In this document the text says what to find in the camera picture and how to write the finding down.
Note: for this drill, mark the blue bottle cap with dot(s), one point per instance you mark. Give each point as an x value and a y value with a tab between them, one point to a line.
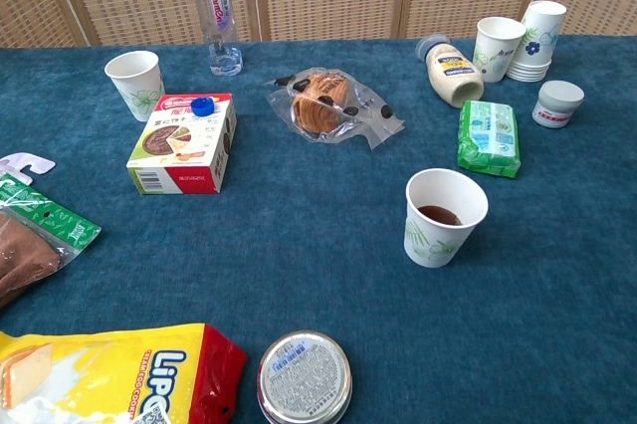
204	106

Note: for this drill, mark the paper cup green flower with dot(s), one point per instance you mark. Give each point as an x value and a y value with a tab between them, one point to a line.
433	240
139	90

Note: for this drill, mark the green tissue pack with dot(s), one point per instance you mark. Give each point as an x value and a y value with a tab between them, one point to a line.
490	138

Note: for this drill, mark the small white jar grey lid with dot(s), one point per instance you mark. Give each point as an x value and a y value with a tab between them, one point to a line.
557	105

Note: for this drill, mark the round metal tin can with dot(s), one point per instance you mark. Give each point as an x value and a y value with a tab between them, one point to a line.
303	379

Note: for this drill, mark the mayonnaise squeeze bottle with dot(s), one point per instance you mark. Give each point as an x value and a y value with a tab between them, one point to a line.
455	75

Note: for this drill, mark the empty paper cup green print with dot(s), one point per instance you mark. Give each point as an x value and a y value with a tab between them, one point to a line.
495	58

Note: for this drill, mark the clear water bottle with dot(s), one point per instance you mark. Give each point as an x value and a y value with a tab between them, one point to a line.
216	11

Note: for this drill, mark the blue table cloth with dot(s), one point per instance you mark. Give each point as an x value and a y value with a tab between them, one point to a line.
318	245

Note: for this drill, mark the red white cookie box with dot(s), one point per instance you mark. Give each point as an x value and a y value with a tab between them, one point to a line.
174	145

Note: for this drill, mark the paper cup stack blue flower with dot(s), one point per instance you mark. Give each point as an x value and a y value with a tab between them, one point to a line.
540	41

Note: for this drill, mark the bread in clear bag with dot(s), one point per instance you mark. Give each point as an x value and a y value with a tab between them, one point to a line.
318	105

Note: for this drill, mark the toothbrush blister pack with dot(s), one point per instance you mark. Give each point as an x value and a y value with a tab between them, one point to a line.
30	164

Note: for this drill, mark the yellow red cookie bag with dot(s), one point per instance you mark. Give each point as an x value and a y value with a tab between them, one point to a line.
99	379

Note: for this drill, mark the green brown snack bag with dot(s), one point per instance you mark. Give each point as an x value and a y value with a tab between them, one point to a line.
30	245

